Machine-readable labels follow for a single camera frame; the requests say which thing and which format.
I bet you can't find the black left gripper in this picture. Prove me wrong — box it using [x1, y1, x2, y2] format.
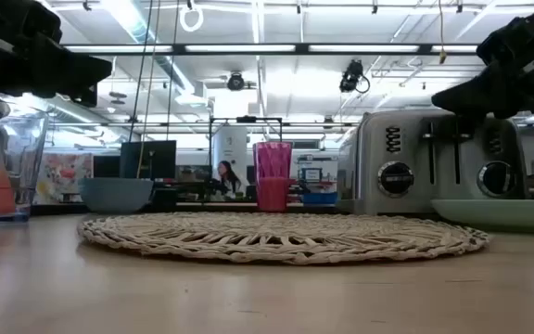
[0, 0, 113, 108]

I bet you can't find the blue bowl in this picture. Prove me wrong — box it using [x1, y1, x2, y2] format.
[79, 177, 155, 214]

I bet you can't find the green plate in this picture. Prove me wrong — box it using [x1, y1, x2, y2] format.
[431, 198, 534, 234]

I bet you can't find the clear drinking glass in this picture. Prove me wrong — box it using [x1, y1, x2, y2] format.
[0, 95, 50, 224]

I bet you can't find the floral picture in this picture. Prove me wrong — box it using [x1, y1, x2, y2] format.
[33, 152, 95, 206]

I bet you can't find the silver four-slot toaster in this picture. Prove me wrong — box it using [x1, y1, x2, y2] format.
[337, 109, 531, 217]

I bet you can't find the black monitor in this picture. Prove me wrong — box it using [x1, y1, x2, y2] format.
[119, 140, 178, 180]

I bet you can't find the black overhead light bar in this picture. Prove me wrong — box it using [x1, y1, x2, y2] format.
[60, 43, 481, 57]

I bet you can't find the white cylinder tank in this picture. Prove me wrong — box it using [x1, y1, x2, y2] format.
[211, 125, 249, 182]

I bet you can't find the person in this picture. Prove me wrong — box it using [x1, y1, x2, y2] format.
[214, 160, 243, 201]

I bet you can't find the blue bin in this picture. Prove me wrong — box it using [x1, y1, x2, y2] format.
[301, 191, 339, 207]

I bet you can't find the pink plastic tumbler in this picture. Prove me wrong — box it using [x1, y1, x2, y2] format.
[252, 141, 294, 213]

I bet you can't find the round woven straw placemat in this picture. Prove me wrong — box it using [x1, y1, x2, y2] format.
[76, 212, 490, 266]

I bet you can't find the black hanging cable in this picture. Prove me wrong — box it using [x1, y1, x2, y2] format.
[127, 0, 155, 143]

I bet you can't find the yellow hanging cable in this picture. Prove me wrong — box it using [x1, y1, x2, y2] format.
[437, 0, 449, 65]

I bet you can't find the white hanging ring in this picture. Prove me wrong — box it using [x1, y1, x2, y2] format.
[178, 3, 205, 33]

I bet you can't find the black ceiling camera with cable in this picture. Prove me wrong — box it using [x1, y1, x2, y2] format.
[338, 58, 371, 95]

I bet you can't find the round black ceiling camera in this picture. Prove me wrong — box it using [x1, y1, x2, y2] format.
[226, 71, 246, 92]

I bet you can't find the black metal stand frame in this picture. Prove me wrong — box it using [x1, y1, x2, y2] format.
[208, 115, 284, 200]

